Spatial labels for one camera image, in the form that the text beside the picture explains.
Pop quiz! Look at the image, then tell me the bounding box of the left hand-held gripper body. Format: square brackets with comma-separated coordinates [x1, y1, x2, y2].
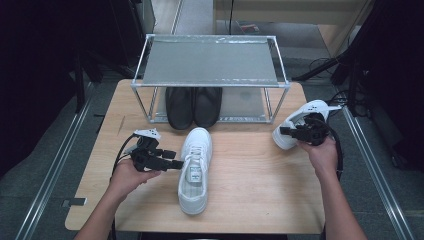
[129, 128, 164, 173]

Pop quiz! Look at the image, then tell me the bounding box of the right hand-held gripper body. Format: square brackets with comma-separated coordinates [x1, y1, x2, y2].
[292, 103, 343, 148]

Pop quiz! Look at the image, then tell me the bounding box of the white sneaker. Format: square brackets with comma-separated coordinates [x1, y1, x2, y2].
[272, 99, 331, 150]
[177, 127, 214, 216]

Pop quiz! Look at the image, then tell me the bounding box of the black shoe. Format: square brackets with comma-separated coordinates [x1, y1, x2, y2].
[193, 87, 224, 129]
[164, 87, 195, 131]

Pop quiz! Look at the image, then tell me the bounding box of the metal shoe rack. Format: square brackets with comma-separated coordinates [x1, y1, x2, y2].
[130, 33, 291, 125]

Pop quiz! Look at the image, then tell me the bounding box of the person's right hand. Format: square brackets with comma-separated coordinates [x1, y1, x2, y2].
[296, 136, 339, 180]

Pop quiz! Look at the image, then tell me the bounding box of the person's left hand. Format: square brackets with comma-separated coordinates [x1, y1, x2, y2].
[108, 158, 163, 201]

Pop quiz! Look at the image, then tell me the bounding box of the black stand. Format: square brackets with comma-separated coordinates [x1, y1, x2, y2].
[292, 49, 371, 118]
[73, 49, 135, 114]

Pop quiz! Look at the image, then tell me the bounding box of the dark curtain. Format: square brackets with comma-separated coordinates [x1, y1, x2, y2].
[0, 0, 148, 178]
[346, 0, 424, 171]

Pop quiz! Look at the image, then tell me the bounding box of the dark book with red patch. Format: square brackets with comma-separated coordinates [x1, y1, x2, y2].
[237, 21, 261, 37]

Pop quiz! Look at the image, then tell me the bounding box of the wooden cabinet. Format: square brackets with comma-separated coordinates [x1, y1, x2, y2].
[213, 0, 374, 58]

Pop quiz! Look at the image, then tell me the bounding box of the grey cabinet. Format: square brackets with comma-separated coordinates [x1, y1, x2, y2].
[134, 0, 157, 36]

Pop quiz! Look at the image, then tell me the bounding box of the left hand-held gripper cable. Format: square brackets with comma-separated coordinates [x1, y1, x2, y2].
[109, 133, 139, 240]

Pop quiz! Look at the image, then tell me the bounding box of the hand-held gripper cable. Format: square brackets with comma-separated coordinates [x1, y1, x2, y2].
[109, 133, 139, 240]
[319, 118, 344, 183]

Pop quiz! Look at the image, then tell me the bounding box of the right hand-held gripper cable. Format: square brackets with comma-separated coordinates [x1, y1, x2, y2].
[319, 118, 344, 183]

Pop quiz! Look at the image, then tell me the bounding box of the bundle of black floor cables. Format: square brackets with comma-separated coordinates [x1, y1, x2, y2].
[319, 88, 373, 148]

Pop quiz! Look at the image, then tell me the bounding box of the metal floor rail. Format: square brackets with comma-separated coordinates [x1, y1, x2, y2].
[13, 81, 96, 240]
[341, 106, 418, 240]

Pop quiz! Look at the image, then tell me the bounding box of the grey table bracket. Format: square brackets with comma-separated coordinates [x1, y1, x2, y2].
[61, 197, 88, 208]

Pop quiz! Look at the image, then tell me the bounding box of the thin black hanging cable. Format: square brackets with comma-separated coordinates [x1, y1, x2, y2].
[228, 0, 235, 37]

